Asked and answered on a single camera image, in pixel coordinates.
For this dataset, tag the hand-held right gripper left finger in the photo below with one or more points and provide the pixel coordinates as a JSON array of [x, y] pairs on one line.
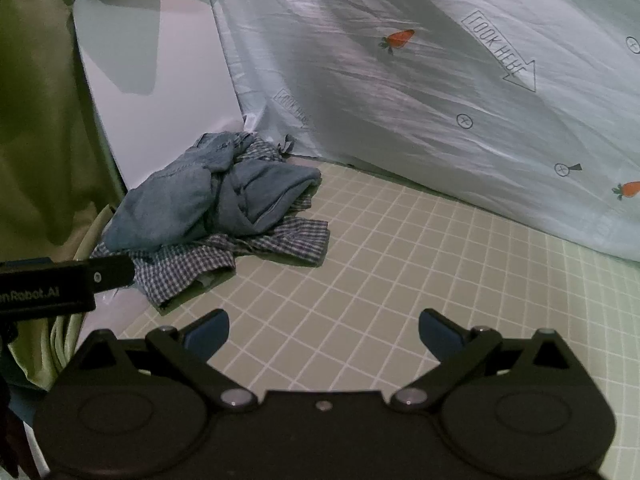
[[210, 332]]

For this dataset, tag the green grid bed sheet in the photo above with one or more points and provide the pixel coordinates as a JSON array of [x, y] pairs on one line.
[[375, 285]]

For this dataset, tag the carrot print quilt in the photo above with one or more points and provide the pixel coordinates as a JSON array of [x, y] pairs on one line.
[[400, 110]]

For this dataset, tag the white headboard panel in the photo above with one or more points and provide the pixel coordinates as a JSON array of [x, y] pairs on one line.
[[165, 85]]

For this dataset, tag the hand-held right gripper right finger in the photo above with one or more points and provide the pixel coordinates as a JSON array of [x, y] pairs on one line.
[[440, 335]]

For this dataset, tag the blue checked shirt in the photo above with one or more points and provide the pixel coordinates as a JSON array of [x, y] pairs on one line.
[[200, 265]]

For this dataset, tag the green curtain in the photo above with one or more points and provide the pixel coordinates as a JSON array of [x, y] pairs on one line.
[[40, 110]]

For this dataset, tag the blue denim garment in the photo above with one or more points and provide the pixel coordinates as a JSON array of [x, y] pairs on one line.
[[165, 200]]

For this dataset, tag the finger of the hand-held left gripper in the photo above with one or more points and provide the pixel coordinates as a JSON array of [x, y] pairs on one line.
[[114, 274]]

